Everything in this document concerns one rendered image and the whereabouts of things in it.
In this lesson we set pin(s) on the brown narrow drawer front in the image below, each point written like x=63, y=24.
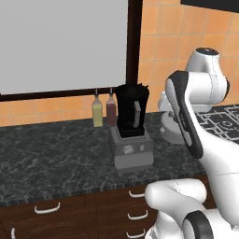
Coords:
x=112, y=196
x=112, y=216
x=110, y=232

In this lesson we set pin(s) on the grey blender with black jar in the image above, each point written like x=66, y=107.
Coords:
x=132, y=149

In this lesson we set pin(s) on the black extractor hood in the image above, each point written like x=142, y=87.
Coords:
x=214, y=3

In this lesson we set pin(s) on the black hob with white rings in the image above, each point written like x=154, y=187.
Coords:
x=222, y=123

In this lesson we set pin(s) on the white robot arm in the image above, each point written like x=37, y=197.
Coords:
x=217, y=161

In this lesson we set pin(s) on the yellow sauce bottle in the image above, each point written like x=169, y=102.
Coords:
x=97, y=115

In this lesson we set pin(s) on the red-brown sauce bottle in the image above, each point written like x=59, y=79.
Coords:
x=111, y=113

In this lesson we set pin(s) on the dark-framed window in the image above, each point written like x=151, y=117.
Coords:
x=62, y=46

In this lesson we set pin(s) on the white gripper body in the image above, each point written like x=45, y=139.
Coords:
x=170, y=127

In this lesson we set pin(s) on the brown wide drawer front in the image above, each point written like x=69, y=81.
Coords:
x=71, y=209

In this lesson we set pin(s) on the brown cupboard door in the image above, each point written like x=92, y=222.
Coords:
x=46, y=231

